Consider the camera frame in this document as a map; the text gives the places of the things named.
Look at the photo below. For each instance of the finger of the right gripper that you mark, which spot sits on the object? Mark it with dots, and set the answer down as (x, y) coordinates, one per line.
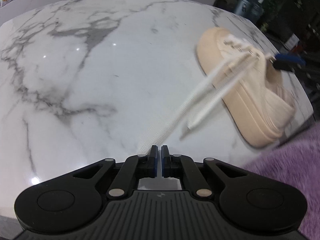
(295, 68)
(289, 58)

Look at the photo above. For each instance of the purple fluffy garment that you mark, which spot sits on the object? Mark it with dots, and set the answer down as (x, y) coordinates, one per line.
(296, 163)

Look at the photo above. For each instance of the grey pedal trash bin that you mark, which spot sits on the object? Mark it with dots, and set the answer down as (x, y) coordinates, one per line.
(243, 8)

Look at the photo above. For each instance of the beige canvas shoe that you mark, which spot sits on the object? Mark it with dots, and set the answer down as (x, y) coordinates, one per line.
(259, 104)

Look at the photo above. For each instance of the white shoelace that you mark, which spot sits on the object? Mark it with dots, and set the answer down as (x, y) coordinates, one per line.
(226, 60)

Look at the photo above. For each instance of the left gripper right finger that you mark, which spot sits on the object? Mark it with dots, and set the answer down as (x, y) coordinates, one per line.
(187, 171)

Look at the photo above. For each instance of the water bottle jug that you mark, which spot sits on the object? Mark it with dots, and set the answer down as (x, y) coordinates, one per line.
(256, 11)

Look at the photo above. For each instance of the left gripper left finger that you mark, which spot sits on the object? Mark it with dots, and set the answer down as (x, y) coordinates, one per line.
(134, 169)

